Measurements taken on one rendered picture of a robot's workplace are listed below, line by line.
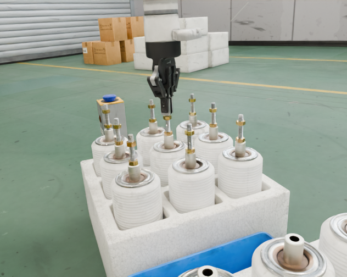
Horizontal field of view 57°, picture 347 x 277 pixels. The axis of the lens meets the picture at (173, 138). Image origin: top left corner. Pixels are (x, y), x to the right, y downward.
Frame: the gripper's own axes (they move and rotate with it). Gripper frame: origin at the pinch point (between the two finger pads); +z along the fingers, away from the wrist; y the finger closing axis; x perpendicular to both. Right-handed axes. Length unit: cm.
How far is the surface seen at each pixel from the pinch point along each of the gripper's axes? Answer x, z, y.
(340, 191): 41, 35, -37
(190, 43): -89, 8, -260
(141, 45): -154, 9, -273
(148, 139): -7.6, 10.5, -3.9
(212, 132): 8.4, 8.0, -7.2
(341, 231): 35.2, 9.4, 22.5
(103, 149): -15.5, 10.7, 4.7
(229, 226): 17.2, 21.0, 10.6
